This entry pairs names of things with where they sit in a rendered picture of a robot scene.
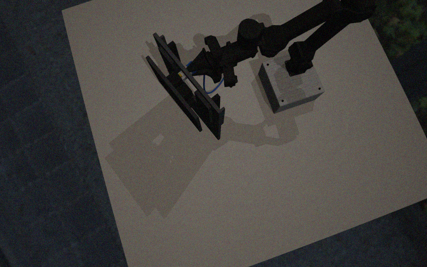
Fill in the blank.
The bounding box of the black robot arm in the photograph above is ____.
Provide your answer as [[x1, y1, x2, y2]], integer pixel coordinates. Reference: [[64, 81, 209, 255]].
[[219, 0, 376, 88]]

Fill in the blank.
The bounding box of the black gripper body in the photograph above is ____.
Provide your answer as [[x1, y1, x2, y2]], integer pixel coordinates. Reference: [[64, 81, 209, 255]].
[[204, 35, 241, 83]]

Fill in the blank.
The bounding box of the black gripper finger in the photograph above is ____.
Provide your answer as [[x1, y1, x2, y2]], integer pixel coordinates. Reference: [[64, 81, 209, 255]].
[[192, 68, 213, 78], [186, 48, 213, 72]]

